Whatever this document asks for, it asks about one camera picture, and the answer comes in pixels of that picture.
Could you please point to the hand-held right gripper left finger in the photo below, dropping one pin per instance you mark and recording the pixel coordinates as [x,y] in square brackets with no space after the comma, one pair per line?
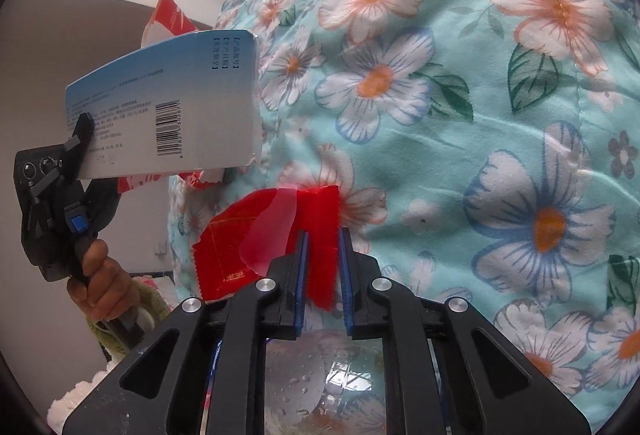
[301,285]

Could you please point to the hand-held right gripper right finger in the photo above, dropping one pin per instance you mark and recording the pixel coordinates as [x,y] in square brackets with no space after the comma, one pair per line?
[346,285]

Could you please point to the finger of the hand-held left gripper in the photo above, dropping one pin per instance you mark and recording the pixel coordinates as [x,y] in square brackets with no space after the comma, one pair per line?
[82,140]

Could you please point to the red foil wrapper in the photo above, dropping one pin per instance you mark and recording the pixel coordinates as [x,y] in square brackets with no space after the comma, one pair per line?
[320,215]

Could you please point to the clear plastic cup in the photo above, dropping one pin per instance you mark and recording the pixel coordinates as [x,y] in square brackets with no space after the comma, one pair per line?
[320,385]

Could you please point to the blue white carton box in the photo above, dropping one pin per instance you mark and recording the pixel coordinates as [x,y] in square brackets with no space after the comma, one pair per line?
[190,90]

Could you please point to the red white paper packet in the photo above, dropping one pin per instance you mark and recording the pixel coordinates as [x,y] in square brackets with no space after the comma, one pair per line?
[172,17]

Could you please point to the person's left hand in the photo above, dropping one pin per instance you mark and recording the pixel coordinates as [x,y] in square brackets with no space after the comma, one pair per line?
[107,285]

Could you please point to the white fluffy cloth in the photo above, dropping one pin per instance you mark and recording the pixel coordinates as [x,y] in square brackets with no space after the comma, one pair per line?
[80,395]

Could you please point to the floral turquoise blanket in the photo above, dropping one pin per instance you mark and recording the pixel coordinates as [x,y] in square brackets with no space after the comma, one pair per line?
[450,115]

